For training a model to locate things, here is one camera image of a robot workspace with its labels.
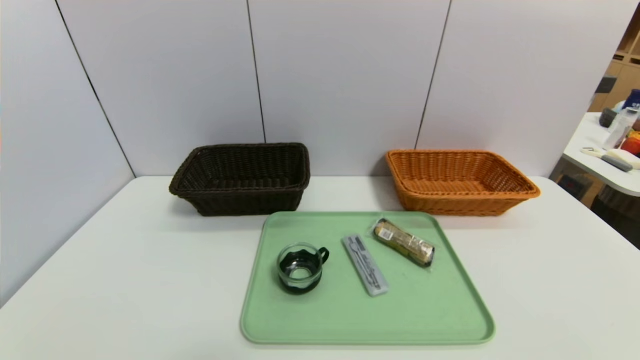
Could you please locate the clear plastic bottle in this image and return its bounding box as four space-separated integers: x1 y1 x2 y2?
604 107 639 150

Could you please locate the glass cup with black holder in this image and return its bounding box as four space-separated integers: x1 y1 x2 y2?
277 243 330 295

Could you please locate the green plastic tray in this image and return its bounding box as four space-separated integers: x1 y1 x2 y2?
240 211 496 346

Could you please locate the plastic food roll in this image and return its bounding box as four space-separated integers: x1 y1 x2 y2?
372 218 436 268

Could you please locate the dark brown wicker basket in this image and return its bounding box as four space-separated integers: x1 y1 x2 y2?
169 143 311 217

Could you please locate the orange wicker basket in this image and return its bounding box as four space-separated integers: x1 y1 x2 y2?
385 149 541 217

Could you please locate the white round-edged side table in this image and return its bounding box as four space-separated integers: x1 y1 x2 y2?
562 112 640 197

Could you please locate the orange round object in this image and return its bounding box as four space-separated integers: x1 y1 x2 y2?
621 131 640 156

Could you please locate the grey translucent cutlery case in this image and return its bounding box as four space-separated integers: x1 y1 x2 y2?
341 234 390 297

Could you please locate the dark low cabinet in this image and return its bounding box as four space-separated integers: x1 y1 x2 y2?
556 172 596 202

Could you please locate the wooden shelf unit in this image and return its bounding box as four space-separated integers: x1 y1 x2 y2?
589 5 640 113

